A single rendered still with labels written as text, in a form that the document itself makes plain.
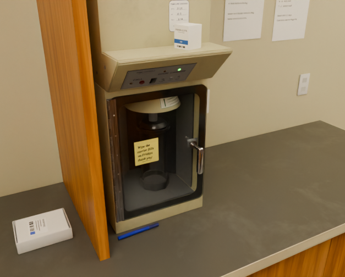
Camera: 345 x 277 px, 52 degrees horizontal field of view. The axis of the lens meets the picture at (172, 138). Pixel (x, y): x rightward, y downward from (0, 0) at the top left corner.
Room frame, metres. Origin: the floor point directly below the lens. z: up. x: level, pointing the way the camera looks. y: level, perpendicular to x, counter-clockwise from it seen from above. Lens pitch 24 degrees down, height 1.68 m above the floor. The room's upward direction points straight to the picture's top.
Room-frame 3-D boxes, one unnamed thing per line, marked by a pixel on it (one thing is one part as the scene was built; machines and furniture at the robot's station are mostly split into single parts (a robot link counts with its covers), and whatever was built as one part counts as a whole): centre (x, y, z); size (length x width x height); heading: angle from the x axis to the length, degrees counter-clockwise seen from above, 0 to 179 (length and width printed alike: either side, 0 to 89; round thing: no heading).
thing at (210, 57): (0.92, 0.01, 1.46); 0.32 x 0.12 x 0.10; 118
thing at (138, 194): (0.96, 0.03, 1.19); 0.30 x 0.01 x 0.40; 117
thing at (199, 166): (0.98, -0.08, 1.17); 0.05 x 0.03 x 0.10; 27
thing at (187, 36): (0.94, -0.04, 1.54); 0.05 x 0.05 x 0.06; 45
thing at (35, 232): (0.89, 0.41, 0.96); 0.16 x 0.12 x 0.04; 117
